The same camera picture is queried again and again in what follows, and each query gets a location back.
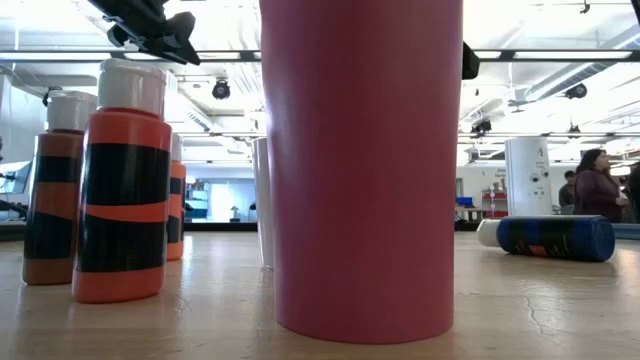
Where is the red parts shelf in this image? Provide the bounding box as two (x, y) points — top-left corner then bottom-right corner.
(482, 188), (509, 220)

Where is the burnt orange paint bottle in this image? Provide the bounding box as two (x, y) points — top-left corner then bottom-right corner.
(20, 89), (100, 287)

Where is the bright orange paint bottle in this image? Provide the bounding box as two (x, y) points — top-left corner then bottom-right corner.
(166, 132), (187, 262)

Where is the teal blue mat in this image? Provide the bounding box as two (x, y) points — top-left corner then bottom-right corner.
(612, 223), (640, 241)

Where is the blue paint bottle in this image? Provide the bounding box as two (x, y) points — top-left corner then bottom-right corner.
(475, 214), (617, 263)

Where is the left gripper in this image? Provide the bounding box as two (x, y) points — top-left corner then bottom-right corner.
(87, 0), (202, 67)

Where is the coral red paint bottle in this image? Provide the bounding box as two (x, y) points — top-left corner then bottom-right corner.
(71, 58), (173, 305)

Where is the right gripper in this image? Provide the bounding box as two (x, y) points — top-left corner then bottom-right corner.
(462, 41), (481, 81)

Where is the white plastic bin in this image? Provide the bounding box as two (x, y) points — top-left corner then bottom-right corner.
(252, 137), (275, 270)

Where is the white cylindrical machine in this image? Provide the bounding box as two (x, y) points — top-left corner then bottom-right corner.
(504, 137), (554, 217)

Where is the pink plastic cup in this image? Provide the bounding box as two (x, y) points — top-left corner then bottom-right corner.
(258, 0), (465, 346)

